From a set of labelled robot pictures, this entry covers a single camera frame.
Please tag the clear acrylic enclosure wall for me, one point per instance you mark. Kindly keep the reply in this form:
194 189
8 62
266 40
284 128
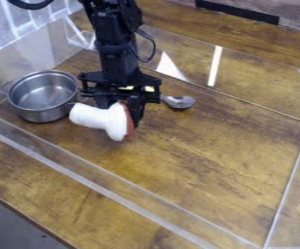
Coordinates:
206 179

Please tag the silver metal pot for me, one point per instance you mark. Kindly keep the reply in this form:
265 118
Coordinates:
42 95

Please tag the red and white plush mushroom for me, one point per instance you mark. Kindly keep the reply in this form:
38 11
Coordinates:
114 120

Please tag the spoon with green handle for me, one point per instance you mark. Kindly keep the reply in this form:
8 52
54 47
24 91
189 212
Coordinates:
178 101

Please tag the black bar in background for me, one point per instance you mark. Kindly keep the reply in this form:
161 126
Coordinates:
235 11

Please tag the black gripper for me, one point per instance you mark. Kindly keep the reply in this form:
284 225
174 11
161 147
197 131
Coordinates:
121 82

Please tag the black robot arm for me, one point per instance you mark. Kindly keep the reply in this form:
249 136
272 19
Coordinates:
122 44

